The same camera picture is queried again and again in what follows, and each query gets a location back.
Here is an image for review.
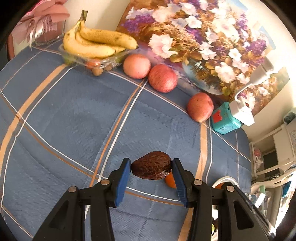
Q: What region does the large dark avocado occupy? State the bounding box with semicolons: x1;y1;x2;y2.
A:
131;151;171;180

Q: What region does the teal gift box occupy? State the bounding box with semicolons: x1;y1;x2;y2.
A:
210;101;242;135

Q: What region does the dark red apple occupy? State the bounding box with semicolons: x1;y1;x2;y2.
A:
148;64;178;93

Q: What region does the silver metal basin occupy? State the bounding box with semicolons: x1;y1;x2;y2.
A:
211;176;239;240

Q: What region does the large red apple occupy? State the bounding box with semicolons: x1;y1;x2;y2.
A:
187;93;214;123

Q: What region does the pink flower bouquet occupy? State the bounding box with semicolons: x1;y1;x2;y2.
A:
11;1;70;46

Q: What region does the clear plastic fruit tray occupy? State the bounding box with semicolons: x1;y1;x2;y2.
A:
58;44;134;71

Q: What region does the orange tangerine centre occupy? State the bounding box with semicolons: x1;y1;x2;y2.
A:
165;172;177;189

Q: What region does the blue plaid tablecloth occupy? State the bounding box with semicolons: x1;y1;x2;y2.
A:
1;42;251;240

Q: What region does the yellow banana bunch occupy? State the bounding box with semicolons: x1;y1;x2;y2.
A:
63;10;138;59

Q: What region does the pink peach apple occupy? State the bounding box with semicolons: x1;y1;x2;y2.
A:
123;54;151;79

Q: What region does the white shelf unit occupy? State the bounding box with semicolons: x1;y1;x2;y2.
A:
249;119;295;179

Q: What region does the floral painting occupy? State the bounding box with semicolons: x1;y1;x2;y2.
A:
117;1;290;114

